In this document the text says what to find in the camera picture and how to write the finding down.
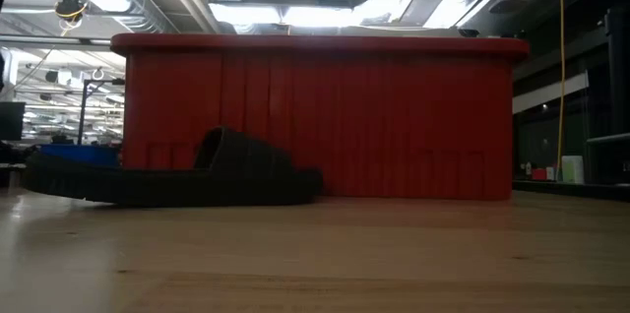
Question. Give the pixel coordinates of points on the black rubber slide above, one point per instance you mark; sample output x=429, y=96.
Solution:
x=197, y=187

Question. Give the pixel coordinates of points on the red plastic bin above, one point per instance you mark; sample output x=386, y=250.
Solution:
x=369, y=121

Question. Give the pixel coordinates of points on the blue plastic bin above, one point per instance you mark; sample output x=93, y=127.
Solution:
x=79, y=154

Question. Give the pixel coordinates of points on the small black ceiling fixture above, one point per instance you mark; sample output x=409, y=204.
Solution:
x=468, y=32

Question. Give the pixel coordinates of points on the small bottle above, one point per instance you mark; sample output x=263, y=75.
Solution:
x=528, y=171

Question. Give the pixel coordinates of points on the small red box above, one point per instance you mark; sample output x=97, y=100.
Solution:
x=539, y=174

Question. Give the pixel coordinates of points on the small white box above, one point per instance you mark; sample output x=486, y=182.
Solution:
x=550, y=173

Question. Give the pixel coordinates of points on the black side table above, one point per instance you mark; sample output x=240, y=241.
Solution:
x=566, y=189

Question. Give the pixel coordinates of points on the green white container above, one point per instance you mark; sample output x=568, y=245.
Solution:
x=572, y=170

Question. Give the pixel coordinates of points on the black box-shaped equipment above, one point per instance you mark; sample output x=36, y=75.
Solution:
x=610, y=160

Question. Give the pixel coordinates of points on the black monitor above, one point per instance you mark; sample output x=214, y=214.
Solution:
x=12, y=121

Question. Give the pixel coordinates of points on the black metal frame stand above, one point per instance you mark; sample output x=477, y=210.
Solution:
x=81, y=106

